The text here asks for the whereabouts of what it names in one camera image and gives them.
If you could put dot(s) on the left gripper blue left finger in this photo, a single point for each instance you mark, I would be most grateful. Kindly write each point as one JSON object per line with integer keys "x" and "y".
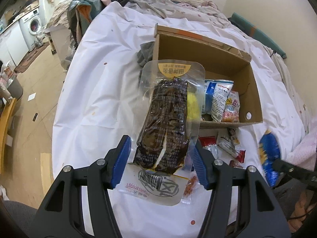
{"x": 117, "y": 161}

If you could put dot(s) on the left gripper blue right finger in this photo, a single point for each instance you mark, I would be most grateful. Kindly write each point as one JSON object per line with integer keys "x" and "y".
{"x": 202, "y": 160}

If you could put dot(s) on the yellow snack bag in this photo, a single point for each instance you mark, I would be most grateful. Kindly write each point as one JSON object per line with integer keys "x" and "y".
{"x": 193, "y": 108}

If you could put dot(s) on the blue white snack bag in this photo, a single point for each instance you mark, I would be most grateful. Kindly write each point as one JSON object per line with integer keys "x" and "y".
{"x": 216, "y": 94}

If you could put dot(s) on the dark brown snack packet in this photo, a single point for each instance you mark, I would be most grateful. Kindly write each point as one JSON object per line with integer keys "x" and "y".
{"x": 159, "y": 167}

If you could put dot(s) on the white red snack bar packet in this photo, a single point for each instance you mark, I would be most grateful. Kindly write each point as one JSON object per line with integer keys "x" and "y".
{"x": 228, "y": 141}

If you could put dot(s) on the blue gold snack bag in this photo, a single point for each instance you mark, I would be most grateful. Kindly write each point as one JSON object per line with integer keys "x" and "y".
{"x": 269, "y": 151}

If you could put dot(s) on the red white snack bag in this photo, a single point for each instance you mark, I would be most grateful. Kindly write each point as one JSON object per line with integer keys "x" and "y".
{"x": 232, "y": 108}

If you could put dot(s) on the white bed sheet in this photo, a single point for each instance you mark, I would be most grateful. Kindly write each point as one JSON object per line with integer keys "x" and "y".
{"x": 97, "y": 101}

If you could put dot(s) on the brown cardboard box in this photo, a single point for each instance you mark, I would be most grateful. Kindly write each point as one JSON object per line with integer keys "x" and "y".
{"x": 220, "y": 61}

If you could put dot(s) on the grey cloth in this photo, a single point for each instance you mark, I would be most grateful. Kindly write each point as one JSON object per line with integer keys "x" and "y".
{"x": 145, "y": 54}

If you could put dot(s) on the grey trash bin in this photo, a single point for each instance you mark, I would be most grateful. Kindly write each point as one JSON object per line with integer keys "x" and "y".
{"x": 15, "y": 88}

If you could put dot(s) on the teal rolled mat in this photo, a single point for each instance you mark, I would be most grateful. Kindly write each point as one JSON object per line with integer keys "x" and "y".
{"x": 257, "y": 34}

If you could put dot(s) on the black plastic bag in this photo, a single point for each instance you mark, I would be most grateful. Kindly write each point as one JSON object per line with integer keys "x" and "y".
{"x": 81, "y": 13}

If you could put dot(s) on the floral crumpled blanket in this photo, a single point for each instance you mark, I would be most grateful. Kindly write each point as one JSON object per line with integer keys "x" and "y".
{"x": 207, "y": 11}

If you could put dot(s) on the white washing machine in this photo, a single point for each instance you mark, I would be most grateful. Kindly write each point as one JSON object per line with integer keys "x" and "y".
{"x": 30, "y": 24}

